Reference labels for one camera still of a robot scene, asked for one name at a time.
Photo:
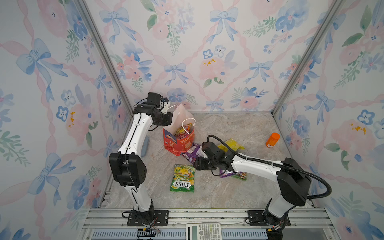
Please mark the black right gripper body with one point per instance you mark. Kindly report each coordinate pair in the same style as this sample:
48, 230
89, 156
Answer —
205, 165

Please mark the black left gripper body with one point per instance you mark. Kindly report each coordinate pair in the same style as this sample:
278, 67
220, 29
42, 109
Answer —
164, 119

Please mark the purple Fox's candy bag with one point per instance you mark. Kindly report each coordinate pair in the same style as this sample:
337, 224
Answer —
226, 173

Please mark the purple snack packet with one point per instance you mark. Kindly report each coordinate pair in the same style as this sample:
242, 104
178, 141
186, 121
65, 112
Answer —
194, 152

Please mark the yellow snack packet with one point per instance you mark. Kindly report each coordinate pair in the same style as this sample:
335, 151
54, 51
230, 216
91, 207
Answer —
232, 144

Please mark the orange pink Fox's candy bag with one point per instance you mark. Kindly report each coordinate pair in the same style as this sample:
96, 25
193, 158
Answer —
184, 131

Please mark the red paper gift bag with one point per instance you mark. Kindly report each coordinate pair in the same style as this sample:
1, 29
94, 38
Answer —
181, 116

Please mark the green nut snack packet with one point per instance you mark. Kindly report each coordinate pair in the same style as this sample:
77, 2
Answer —
240, 175

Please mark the green Fox's candy bag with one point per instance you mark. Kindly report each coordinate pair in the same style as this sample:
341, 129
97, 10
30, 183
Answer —
183, 179

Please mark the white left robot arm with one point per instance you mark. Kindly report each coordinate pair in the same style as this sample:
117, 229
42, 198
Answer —
126, 164

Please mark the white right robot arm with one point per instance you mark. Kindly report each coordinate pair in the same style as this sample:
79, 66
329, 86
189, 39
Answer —
294, 185

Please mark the orange bottle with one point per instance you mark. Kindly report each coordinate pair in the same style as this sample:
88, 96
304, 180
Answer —
273, 139

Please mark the grey calculator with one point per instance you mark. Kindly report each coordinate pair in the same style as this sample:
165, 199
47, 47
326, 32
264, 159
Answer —
204, 231

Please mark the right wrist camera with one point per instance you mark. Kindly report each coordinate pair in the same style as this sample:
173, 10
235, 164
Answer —
210, 149

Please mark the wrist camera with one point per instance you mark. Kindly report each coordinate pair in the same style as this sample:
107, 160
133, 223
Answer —
210, 149
157, 99

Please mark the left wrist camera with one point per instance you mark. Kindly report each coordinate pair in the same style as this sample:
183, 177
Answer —
157, 99

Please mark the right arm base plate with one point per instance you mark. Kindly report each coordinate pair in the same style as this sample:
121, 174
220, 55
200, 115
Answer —
264, 218

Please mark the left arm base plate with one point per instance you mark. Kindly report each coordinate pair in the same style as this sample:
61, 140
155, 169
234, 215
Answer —
157, 218

